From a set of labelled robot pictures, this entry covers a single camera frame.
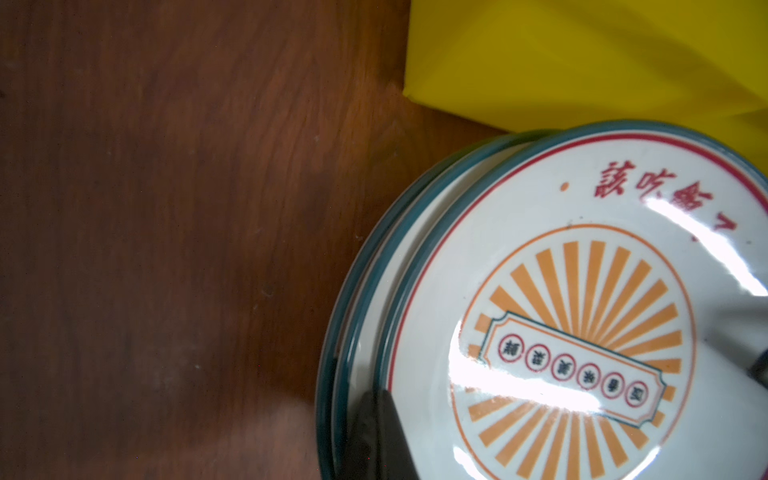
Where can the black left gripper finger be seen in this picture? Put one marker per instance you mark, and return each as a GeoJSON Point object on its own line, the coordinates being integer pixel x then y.
{"type": "Point", "coordinates": [377, 448]}

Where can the yellow plastic bin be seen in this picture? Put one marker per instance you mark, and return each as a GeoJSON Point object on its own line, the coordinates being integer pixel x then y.
{"type": "Point", "coordinates": [519, 65]}

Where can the white plate green quatrefoil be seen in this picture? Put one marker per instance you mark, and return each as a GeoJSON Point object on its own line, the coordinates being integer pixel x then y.
{"type": "Point", "coordinates": [346, 363]}

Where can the white plate orange sunburst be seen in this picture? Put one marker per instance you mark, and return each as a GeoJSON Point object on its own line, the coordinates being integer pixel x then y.
{"type": "Point", "coordinates": [589, 309]}

